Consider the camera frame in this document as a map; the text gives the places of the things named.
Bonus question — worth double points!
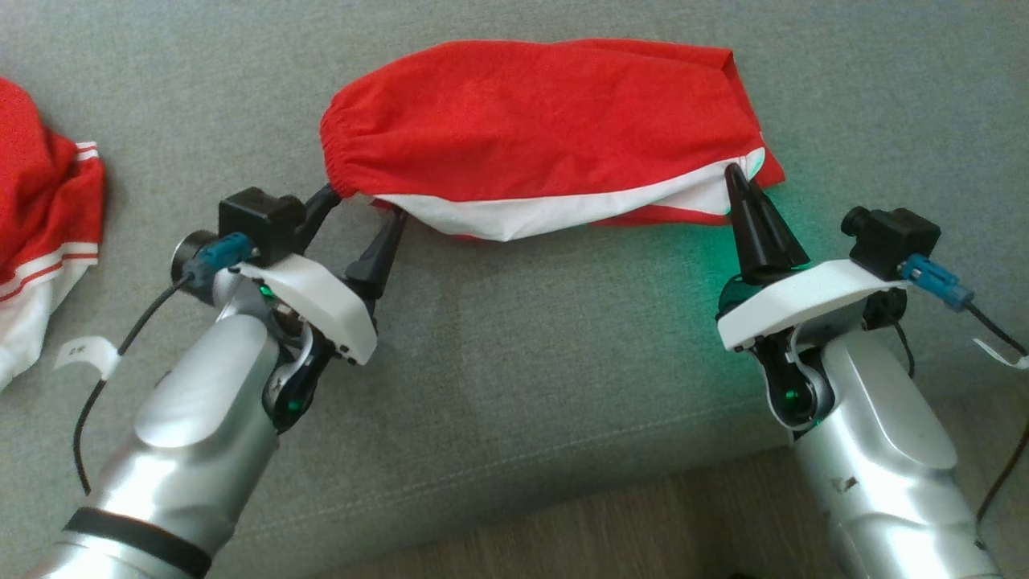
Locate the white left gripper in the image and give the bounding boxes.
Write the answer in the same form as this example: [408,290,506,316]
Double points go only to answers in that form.
[233,183,408,367]

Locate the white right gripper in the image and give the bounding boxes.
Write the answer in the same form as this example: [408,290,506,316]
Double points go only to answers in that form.
[715,163,889,352]

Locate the red shorts with white stripe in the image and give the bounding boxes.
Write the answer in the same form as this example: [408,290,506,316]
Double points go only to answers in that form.
[320,39,786,243]

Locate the red jersey with striped trim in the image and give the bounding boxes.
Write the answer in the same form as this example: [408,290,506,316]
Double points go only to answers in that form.
[0,76,107,392]

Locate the grey fabric sofa seat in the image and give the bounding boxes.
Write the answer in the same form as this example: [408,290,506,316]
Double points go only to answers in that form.
[0,0,1029,579]

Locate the blue left camera connector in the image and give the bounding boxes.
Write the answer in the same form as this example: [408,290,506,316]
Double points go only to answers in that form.
[191,233,255,288]

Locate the blue camera connector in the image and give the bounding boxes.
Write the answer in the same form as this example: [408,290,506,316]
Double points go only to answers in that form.
[191,233,255,288]
[900,255,976,313]

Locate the blue right camera connector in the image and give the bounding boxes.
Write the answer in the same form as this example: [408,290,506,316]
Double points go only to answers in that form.
[900,255,976,313]

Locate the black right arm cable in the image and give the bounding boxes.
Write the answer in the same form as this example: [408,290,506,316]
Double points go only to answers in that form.
[963,299,1029,524]

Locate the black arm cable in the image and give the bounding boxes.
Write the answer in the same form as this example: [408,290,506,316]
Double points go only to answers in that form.
[72,275,195,496]
[963,299,1029,524]

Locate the white right cable label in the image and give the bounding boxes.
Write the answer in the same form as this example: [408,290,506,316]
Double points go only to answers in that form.
[973,338,1029,372]

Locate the white cable label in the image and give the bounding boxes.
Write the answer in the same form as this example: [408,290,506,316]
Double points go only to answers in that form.
[55,335,121,381]
[973,338,1029,372]

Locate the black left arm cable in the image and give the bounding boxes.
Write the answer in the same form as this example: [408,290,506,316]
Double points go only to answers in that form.
[72,275,195,496]

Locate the white left cable label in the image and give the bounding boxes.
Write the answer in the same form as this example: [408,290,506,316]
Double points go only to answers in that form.
[55,335,121,381]

